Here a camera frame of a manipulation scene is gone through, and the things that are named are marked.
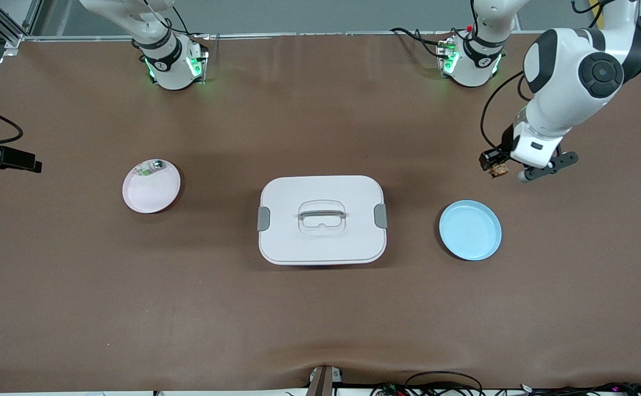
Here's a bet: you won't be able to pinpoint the white lidded box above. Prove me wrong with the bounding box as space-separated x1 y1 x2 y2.
257 175 388 266

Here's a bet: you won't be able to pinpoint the light blue round plate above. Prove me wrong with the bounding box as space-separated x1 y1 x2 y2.
439 200 502 261

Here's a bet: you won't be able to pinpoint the pink round plate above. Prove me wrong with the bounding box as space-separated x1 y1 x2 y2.
122 159 181 214

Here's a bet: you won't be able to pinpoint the brown table cover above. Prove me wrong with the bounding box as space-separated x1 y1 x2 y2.
0 30 641 392

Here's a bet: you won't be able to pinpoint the black left base cables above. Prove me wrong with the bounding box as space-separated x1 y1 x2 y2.
390 26 454 59

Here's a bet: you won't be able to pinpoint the black right base cable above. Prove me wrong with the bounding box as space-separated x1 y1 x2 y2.
169 4 211 42

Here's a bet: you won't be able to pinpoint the silver table edge rail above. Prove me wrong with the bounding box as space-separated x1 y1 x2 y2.
24 30 546 42

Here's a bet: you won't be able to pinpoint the black cable bundle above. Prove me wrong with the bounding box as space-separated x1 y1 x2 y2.
518 382 641 396
370 371 486 396

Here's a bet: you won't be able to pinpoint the metal table edge bracket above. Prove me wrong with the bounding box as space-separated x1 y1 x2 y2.
308 365 344 396

